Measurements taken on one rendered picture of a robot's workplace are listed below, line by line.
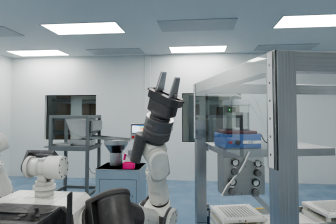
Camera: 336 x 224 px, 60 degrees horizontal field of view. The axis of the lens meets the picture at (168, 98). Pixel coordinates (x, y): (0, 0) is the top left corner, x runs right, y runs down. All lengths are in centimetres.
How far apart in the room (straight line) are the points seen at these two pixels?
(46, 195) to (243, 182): 99
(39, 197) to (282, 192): 68
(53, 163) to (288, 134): 67
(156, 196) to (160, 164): 15
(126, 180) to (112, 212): 340
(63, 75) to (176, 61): 276
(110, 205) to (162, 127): 26
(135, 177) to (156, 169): 326
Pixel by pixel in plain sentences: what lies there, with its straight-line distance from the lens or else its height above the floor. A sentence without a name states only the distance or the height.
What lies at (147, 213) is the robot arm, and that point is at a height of 125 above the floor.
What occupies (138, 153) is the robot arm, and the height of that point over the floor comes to 143.
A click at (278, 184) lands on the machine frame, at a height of 135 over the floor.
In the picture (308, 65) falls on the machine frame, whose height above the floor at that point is 169.
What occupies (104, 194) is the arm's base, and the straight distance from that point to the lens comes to 84.
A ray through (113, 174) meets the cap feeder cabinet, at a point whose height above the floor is 69.
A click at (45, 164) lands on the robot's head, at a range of 90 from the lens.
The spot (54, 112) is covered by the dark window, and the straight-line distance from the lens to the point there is 768.
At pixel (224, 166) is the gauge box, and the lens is 153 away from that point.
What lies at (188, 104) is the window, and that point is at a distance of 682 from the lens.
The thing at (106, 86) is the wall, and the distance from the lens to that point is 709.
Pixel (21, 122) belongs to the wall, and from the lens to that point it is 800.
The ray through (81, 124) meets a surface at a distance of 519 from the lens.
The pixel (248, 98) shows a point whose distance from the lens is 105.
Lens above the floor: 155
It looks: 3 degrees up
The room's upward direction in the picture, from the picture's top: straight up
